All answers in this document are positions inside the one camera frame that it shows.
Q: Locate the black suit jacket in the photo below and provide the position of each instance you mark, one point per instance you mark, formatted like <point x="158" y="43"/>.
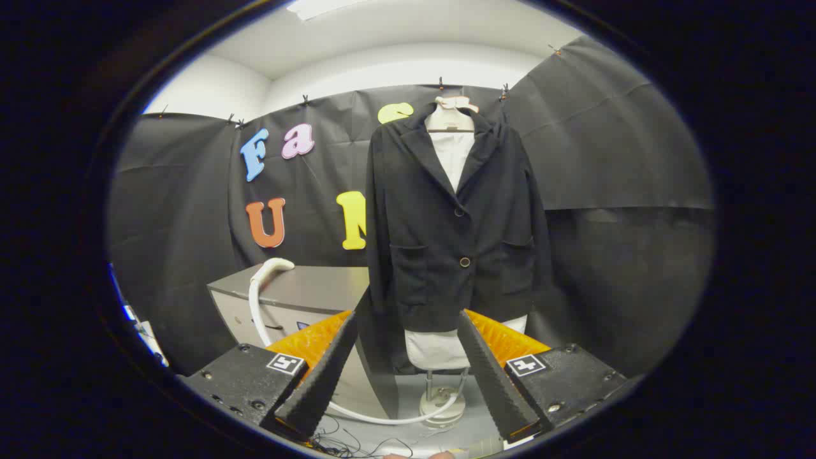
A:
<point x="433" y="255"/>

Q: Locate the white mannequin torso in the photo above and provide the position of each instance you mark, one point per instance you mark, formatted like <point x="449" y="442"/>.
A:
<point x="451" y="159"/>

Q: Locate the ceiling light panel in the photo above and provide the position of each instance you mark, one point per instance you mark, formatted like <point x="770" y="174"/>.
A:
<point x="319" y="7"/>

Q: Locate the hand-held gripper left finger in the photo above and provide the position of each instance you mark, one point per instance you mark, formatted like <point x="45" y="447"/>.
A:
<point x="328" y="376"/>

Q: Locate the grey cabinet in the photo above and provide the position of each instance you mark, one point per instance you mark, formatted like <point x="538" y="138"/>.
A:
<point x="312" y="287"/>

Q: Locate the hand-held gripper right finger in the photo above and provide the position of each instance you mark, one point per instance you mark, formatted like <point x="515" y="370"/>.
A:
<point x="491" y="376"/>

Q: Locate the black backdrop cloth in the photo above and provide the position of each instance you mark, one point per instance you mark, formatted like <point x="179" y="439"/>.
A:
<point x="605" y="159"/>

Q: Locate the white mannequin stand base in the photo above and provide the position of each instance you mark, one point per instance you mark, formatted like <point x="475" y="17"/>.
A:
<point x="437" y="395"/>

